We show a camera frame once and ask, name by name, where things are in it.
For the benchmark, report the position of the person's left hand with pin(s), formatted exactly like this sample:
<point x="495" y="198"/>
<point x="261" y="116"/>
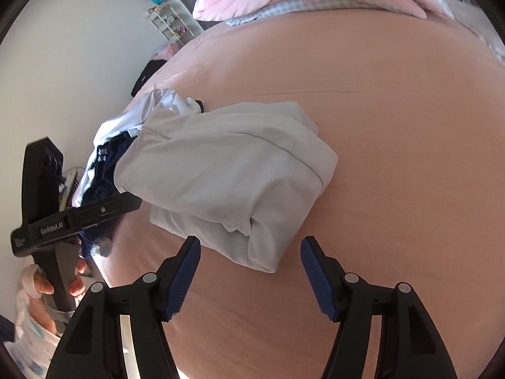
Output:
<point x="78" y="284"/>

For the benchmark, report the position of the white shirt with navy trim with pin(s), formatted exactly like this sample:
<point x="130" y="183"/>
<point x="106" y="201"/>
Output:
<point x="221" y="173"/>

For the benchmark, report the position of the black bag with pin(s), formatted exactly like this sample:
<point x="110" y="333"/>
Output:
<point x="144" y="77"/>

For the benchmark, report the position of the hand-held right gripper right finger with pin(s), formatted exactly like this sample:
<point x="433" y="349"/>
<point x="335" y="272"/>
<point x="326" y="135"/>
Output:
<point x="319" y="284"/>

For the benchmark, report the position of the navy blue knit garment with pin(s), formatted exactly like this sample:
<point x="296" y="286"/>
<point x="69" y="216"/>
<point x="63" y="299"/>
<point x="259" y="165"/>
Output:
<point x="106" y="166"/>

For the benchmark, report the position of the person's left forearm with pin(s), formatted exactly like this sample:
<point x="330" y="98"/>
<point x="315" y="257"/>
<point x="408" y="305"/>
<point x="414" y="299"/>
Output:
<point x="35" y="323"/>

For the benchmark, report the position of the white shelf rack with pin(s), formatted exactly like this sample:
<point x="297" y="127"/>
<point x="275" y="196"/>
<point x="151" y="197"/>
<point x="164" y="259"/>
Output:
<point x="171" y="23"/>

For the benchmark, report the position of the white glossy garment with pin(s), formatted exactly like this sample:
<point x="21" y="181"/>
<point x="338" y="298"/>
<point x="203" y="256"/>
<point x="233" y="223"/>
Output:
<point x="165" y="102"/>

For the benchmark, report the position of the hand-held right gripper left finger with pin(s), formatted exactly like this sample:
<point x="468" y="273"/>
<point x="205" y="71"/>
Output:
<point x="183" y="280"/>

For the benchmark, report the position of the round pink bed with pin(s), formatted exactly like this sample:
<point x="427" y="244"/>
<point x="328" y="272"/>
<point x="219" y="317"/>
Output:
<point x="394" y="126"/>

